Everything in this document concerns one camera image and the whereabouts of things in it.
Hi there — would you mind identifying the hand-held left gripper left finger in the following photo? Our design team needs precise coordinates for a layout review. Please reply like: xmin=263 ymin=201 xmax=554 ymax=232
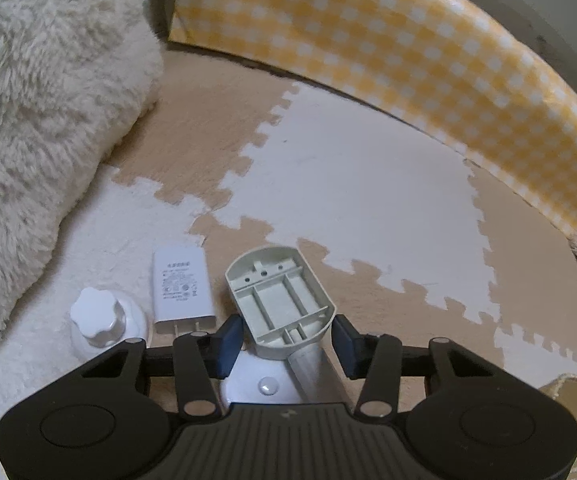
xmin=81 ymin=314 xmax=245 ymax=421

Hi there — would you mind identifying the yellow checked cloth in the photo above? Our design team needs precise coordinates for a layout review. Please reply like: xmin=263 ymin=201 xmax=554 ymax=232
xmin=167 ymin=0 xmax=577 ymax=227

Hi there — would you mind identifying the grey ribbed plastic oval base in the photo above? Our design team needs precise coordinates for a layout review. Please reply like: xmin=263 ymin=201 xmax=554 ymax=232
xmin=224 ymin=244 xmax=342 ymax=404

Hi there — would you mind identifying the white flower-shaped knob bottle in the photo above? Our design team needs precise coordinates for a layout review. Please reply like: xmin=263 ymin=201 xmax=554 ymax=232
xmin=69 ymin=287 xmax=148 ymax=362

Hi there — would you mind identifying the white plug charger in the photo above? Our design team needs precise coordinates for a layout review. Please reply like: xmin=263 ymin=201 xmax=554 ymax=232
xmin=152 ymin=247 xmax=217 ymax=336

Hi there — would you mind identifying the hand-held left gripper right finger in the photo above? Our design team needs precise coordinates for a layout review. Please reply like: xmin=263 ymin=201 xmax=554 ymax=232
xmin=331 ymin=314 xmax=502 ymax=420

